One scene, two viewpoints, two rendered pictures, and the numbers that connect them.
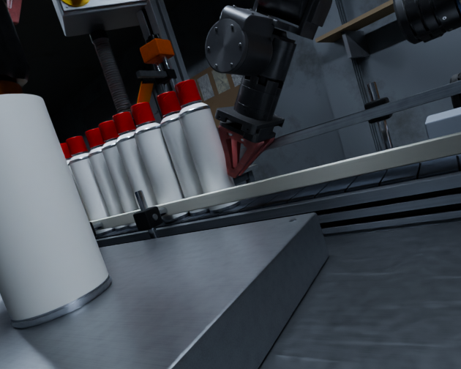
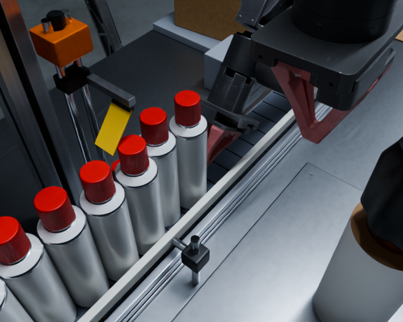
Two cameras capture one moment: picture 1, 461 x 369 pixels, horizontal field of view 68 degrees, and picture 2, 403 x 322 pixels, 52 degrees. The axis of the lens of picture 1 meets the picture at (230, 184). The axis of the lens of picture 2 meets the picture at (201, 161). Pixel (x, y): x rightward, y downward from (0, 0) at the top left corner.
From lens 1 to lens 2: 0.78 m
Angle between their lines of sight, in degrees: 82
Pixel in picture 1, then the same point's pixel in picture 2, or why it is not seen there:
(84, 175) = (16, 312)
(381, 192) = (294, 133)
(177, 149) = (175, 172)
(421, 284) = (357, 168)
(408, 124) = not seen: outside the picture
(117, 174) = (92, 256)
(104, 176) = (53, 281)
